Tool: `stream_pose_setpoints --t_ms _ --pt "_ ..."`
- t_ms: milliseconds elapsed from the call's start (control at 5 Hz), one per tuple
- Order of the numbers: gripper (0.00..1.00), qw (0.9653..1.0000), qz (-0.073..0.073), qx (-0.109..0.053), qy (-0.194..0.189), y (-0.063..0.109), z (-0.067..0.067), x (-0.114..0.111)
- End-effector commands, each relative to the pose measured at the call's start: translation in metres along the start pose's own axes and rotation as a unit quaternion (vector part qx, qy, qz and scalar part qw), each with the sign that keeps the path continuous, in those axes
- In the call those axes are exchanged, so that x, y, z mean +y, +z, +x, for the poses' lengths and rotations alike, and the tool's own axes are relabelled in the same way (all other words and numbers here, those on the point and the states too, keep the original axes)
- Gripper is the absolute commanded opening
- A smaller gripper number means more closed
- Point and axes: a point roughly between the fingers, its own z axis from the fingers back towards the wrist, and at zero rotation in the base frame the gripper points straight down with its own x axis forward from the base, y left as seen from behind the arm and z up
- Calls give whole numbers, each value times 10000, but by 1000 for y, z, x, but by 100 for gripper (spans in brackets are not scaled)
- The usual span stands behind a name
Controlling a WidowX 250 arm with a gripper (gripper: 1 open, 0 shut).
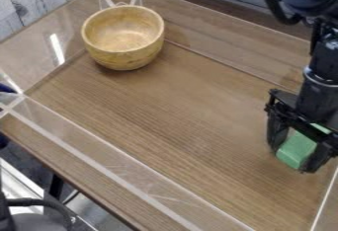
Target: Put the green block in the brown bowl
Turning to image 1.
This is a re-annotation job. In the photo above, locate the black cable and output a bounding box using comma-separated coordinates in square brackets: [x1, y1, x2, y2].
[6, 197, 75, 231]

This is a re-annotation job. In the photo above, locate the black table leg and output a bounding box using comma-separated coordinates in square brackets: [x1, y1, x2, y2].
[50, 175, 65, 199]

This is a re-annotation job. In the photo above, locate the clear acrylic tray wall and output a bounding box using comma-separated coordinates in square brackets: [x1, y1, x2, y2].
[0, 0, 338, 231]

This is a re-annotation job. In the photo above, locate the light wooden bowl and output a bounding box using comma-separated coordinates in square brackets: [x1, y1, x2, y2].
[81, 5, 166, 71]

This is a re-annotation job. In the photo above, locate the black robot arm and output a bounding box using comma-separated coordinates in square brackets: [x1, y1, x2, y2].
[265, 0, 338, 173]

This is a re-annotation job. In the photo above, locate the green rectangular block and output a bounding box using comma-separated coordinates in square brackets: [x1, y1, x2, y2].
[274, 123, 338, 173]

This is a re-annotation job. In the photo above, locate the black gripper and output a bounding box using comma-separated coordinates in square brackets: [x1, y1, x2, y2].
[265, 89, 338, 173]

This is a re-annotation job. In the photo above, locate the black metal base plate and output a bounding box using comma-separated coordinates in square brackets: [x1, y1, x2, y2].
[67, 209, 99, 231]

